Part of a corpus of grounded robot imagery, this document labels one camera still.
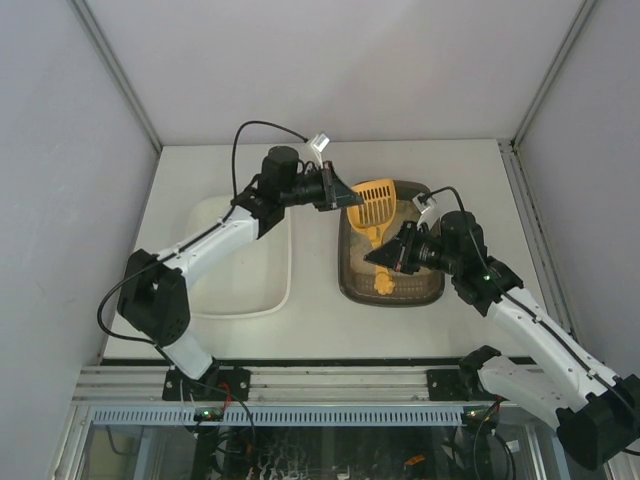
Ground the yellow litter scoop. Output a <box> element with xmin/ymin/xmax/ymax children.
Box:
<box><xmin>346</xmin><ymin>178</ymin><xmax>399</xmax><ymax>295</ymax></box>

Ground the dark brown litter box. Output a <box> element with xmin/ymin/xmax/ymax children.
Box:
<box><xmin>337</xmin><ymin>180</ymin><xmax>445</xmax><ymax>307</ymax></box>

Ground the white plastic tub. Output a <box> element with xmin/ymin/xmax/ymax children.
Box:
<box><xmin>188</xmin><ymin>214</ymin><xmax>292</xmax><ymax>320</ymax></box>

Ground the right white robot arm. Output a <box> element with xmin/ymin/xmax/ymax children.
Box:
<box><xmin>364</xmin><ymin>211</ymin><xmax>639</xmax><ymax>471</ymax></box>

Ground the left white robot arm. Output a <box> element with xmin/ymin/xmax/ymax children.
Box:
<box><xmin>116</xmin><ymin>146</ymin><xmax>363</xmax><ymax>381</ymax></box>

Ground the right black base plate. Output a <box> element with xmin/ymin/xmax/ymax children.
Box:
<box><xmin>426</xmin><ymin>368</ymin><xmax>496</xmax><ymax>402</ymax></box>

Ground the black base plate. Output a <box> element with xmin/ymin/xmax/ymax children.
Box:
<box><xmin>426</xmin><ymin>368</ymin><xmax>496</xmax><ymax>402</ymax></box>
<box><xmin>162</xmin><ymin>367</ymin><xmax>251</xmax><ymax>402</ymax></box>

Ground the right side aluminium rail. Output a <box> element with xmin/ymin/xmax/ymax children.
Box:
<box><xmin>497</xmin><ymin>139</ymin><xmax>576</xmax><ymax>339</ymax></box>

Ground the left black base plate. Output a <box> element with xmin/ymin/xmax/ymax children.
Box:
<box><xmin>162</xmin><ymin>367</ymin><xmax>251</xmax><ymax>402</ymax></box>

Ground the grey slotted cable duct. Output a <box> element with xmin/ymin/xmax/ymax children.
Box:
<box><xmin>92</xmin><ymin>405</ymin><xmax>464</xmax><ymax>427</ymax></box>

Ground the aluminium mounting rail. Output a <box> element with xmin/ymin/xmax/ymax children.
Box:
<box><xmin>72</xmin><ymin>365</ymin><xmax>457</xmax><ymax>406</ymax></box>

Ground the left aluminium frame post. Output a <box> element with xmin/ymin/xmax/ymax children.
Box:
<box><xmin>68</xmin><ymin>0</ymin><xmax>163</xmax><ymax>155</ymax></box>

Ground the aluminium frame post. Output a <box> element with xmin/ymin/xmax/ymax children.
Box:
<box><xmin>511</xmin><ymin>0</ymin><xmax>601</xmax><ymax>149</ymax></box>
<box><xmin>68</xmin><ymin>0</ymin><xmax>163</xmax><ymax>155</ymax></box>

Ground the right aluminium frame post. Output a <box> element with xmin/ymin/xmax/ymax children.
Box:
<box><xmin>511</xmin><ymin>0</ymin><xmax>601</xmax><ymax>149</ymax></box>

